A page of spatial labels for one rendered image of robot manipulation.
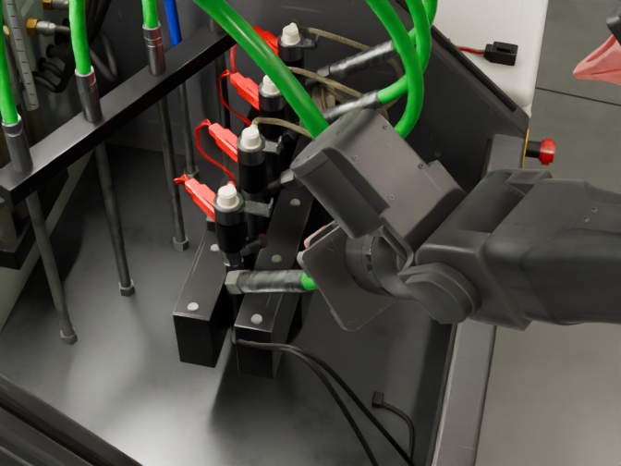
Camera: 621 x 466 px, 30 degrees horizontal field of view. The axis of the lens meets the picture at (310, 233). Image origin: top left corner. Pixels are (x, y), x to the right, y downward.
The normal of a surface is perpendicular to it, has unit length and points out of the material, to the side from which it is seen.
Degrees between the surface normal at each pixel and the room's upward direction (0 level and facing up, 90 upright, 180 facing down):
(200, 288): 0
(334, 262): 45
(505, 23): 0
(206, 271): 0
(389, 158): 37
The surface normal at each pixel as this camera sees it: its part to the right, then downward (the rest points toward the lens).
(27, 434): 0.65, -0.38
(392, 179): 0.34, -0.17
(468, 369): 0.00, -0.67
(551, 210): -0.53, -0.74
